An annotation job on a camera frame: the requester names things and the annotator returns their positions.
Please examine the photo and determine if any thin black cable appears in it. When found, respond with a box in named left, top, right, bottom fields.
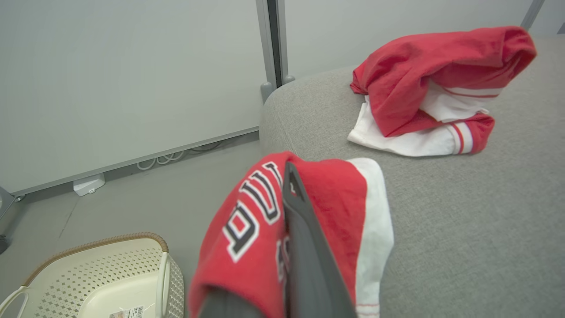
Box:
left=189, top=140, right=224, bottom=152

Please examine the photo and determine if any cream perforated laundry basket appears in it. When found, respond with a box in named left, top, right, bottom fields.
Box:
left=0, top=232, right=185, bottom=318

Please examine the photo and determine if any grey fabric sofa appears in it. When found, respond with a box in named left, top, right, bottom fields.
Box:
left=259, top=35, right=565, bottom=318

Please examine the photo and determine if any red garment with lettering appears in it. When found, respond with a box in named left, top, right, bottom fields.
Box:
left=187, top=151, right=395, bottom=318

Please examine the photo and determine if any red and white striped-cuff garment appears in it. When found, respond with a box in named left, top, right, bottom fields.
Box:
left=347, top=26, right=538, bottom=157

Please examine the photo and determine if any white coiled cable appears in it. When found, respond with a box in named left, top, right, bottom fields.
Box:
left=136, top=150, right=185, bottom=171

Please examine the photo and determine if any white barcode label sticker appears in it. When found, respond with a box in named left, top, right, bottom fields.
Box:
left=109, top=305, right=145, bottom=318

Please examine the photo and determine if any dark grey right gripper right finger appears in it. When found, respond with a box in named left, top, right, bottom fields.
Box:
left=282, top=161, right=357, bottom=318

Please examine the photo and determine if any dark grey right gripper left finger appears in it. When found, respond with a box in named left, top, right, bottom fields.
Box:
left=199, top=286, right=266, bottom=318

